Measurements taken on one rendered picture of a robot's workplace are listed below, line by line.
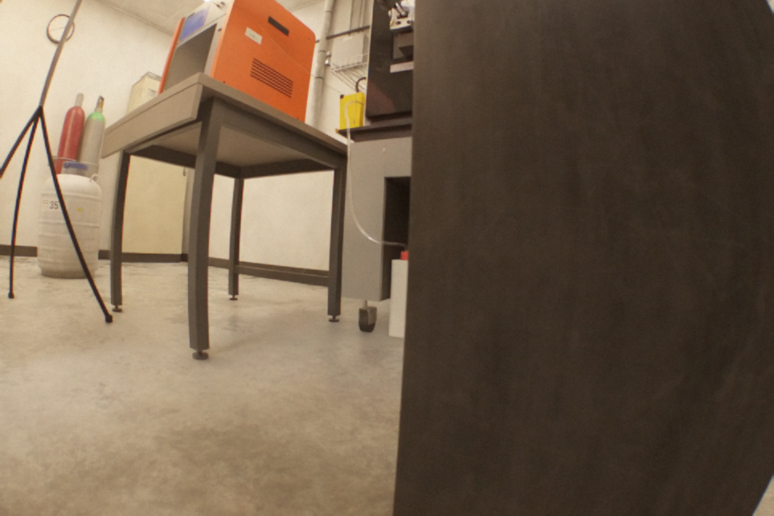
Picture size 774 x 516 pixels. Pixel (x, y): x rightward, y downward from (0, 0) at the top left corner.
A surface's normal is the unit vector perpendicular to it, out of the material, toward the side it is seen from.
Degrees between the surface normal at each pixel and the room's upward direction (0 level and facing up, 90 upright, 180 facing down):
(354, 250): 90
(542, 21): 90
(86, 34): 90
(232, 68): 90
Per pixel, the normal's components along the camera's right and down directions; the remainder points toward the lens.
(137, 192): 0.91, 0.01
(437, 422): -0.62, -0.07
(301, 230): -0.41, -0.07
